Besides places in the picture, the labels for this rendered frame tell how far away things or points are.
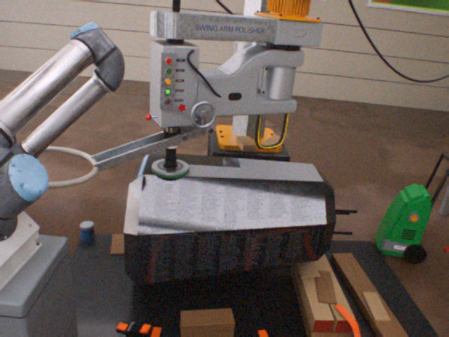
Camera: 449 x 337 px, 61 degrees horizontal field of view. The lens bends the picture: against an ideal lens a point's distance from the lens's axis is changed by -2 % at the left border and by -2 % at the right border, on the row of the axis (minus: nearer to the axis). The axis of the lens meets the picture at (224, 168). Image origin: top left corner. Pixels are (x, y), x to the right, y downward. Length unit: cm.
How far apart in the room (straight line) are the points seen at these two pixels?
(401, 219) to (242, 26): 197
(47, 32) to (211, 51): 337
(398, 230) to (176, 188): 187
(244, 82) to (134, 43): 637
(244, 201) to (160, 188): 48
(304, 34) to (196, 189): 105
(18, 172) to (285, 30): 152
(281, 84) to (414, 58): 676
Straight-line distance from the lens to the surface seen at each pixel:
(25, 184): 135
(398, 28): 874
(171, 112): 206
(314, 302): 250
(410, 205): 326
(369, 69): 867
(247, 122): 302
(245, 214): 221
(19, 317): 152
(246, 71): 219
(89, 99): 168
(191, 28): 201
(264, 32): 219
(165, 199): 220
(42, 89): 149
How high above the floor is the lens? 182
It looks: 24 degrees down
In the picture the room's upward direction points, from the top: 5 degrees clockwise
